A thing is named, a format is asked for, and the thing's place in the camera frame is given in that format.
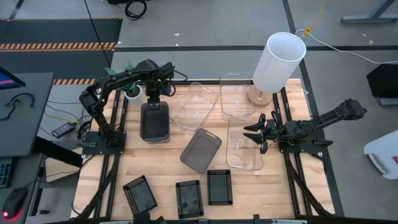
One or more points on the computer monitor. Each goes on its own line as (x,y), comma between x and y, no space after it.
(9,79)

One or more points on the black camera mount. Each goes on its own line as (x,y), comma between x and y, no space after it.
(143,218)

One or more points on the grey metal table foot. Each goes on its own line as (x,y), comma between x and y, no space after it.
(368,19)

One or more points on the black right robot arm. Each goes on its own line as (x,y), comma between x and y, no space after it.
(329,119)

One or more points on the black box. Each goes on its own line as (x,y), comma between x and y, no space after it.
(384,81)

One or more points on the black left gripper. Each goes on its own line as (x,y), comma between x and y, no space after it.
(154,90)

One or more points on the white plastic device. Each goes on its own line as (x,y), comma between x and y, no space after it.
(384,152)

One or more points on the dark grey plastic bin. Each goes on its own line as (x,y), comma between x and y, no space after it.
(155,123)
(155,142)
(200,151)

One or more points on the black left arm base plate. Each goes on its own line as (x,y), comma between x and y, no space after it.
(93,146)

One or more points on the white shade wooden lamp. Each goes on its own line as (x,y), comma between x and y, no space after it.
(279,62)

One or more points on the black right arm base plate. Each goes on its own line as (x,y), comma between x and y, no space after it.
(306,147)

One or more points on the black power adapter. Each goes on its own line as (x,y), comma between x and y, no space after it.
(63,129)

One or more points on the green plant in white pot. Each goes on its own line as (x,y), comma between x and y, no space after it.
(134,95)

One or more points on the grey desk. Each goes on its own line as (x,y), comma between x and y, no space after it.
(28,124)

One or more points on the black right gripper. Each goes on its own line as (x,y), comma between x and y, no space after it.
(275,130)

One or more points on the black slotted plastic basket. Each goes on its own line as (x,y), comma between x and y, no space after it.
(140,195)
(219,187)
(189,199)

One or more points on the black computer mouse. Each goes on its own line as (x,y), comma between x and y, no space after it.
(14,202)

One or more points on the black keyboard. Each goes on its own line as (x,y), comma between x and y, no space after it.
(4,172)

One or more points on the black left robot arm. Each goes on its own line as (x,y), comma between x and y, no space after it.
(124,76)

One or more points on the clear plastic bin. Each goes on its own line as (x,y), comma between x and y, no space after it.
(196,109)
(244,149)
(236,99)

